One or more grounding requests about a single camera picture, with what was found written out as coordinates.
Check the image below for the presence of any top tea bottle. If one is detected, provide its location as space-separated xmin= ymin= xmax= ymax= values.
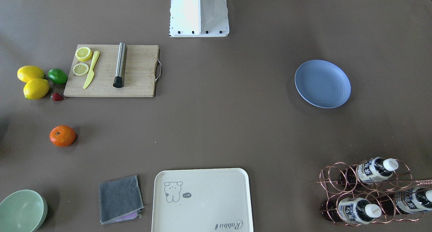
xmin=339 ymin=157 xmax=399 ymax=187

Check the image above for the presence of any grey folded cloth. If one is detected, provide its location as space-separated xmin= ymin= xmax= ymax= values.
xmin=99 ymin=175 xmax=144 ymax=225

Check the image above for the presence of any orange tangerine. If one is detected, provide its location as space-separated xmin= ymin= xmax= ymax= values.
xmin=49 ymin=125 xmax=77 ymax=147

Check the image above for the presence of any red strawberry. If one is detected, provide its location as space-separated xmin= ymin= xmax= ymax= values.
xmin=50 ymin=92 xmax=64 ymax=102

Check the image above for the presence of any steel cylinder black cap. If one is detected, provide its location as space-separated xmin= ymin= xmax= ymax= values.
xmin=113 ymin=42 xmax=128 ymax=88

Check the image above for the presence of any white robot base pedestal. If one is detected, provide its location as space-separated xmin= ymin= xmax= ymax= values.
xmin=169 ymin=0 xmax=230 ymax=37

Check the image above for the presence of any green lime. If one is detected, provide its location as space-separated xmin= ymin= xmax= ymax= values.
xmin=48 ymin=68 xmax=68 ymax=85

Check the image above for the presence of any blue plate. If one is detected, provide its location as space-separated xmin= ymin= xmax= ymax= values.
xmin=294 ymin=60 xmax=351 ymax=109

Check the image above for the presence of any copper wire bottle rack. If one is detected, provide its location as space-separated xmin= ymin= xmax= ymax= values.
xmin=318 ymin=160 xmax=431 ymax=226

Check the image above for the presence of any thick lemon half slice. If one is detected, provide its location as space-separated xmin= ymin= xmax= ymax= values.
xmin=75 ymin=47 xmax=93 ymax=62

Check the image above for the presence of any lower tea bottle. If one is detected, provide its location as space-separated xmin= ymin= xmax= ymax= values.
xmin=379 ymin=187 xmax=432 ymax=215
xmin=321 ymin=198 xmax=382 ymax=225

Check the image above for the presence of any upper yellow lemon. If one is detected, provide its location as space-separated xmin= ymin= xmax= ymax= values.
xmin=17 ymin=65 xmax=46 ymax=83

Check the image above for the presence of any yellow plastic knife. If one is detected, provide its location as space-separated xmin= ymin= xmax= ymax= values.
xmin=82 ymin=51 xmax=100 ymax=89

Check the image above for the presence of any mint green bowl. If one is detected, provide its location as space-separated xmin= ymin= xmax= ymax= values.
xmin=0 ymin=190 xmax=48 ymax=232

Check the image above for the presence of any bamboo cutting board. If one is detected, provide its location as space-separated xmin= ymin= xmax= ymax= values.
xmin=64 ymin=44 xmax=160 ymax=98

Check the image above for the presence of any tea bottle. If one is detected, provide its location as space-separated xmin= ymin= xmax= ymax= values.
xmin=379 ymin=187 xmax=432 ymax=215
xmin=339 ymin=157 xmax=399 ymax=187
xmin=321 ymin=198 xmax=382 ymax=225

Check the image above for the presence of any lower yellow lemon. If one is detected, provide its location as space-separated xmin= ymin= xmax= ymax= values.
xmin=23 ymin=78 xmax=50 ymax=99

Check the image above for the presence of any cream rabbit tray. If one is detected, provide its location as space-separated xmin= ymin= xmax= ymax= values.
xmin=151 ymin=168 xmax=254 ymax=232

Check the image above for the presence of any thin lemon slice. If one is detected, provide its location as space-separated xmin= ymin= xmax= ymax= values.
xmin=72 ymin=63 xmax=89 ymax=76

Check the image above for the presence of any yellow lemon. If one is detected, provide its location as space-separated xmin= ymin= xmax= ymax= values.
xmin=23 ymin=78 xmax=50 ymax=99
xmin=17 ymin=65 xmax=46 ymax=83

